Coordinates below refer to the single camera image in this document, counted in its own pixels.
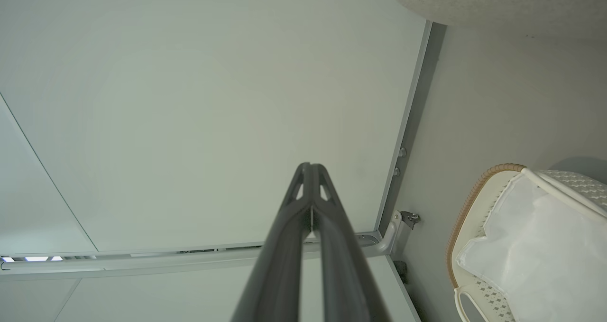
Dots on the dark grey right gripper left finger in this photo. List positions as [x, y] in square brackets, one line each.
[280, 265]

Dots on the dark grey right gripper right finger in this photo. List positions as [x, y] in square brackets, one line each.
[346, 274]

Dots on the white woven laundry basket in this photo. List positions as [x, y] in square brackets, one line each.
[479, 189]

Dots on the white basket liner cloth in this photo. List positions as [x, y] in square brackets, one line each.
[540, 255]

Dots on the small black caster clip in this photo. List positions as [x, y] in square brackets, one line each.
[410, 217]

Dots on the grey partition foot bracket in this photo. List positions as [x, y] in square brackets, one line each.
[390, 236]

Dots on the grey partition corner post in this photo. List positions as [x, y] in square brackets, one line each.
[142, 262]

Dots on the grey aluminium partition rail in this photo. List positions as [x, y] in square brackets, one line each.
[408, 123]

